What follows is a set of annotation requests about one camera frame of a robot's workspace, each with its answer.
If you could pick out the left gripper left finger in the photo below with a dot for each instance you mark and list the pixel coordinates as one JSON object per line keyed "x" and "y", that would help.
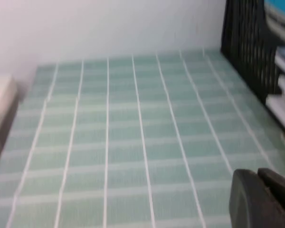
{"x": 247, "y": 204}

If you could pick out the black plastic book holder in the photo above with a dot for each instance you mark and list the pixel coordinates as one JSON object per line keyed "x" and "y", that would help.
{"x": 247, "y": 47}

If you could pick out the cyan spine book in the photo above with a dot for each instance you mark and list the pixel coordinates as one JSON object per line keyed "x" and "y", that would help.
{"x": 280, "y": 6}

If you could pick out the stack of books and magazines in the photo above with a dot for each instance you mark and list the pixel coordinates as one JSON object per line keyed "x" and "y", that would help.
{"x": 282, "y": 111}

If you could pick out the green checked tablecloth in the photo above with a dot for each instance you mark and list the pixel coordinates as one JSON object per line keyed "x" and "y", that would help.
{"x": 133, "y": 142}

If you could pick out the beige plastic box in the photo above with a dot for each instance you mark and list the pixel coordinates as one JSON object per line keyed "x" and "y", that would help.
{"x": 1, "y": 107}

